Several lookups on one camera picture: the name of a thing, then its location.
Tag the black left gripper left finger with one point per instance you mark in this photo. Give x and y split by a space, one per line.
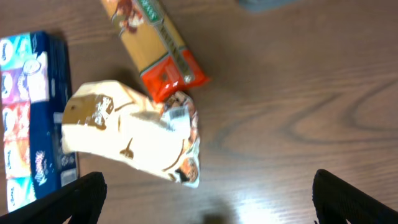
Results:
80 201

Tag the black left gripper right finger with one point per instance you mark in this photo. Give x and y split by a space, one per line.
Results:
336 201

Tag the Kleenex tissue multipack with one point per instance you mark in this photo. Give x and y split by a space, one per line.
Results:
35 88

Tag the orange spaghetti packet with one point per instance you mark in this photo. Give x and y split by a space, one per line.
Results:
164 62

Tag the cream brown snack bag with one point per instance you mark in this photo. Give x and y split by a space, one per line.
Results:
111 120

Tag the grey plastic basket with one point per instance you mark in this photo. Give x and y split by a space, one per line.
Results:
263 5

